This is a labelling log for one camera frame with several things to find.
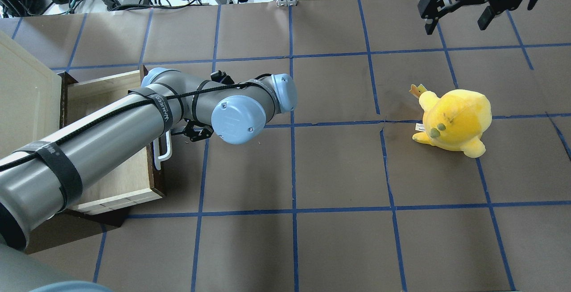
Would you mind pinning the yellow plush toy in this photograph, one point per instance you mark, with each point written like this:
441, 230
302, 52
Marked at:
454, 122

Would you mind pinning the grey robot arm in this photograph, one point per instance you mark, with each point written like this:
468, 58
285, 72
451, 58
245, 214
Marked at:
44, 177

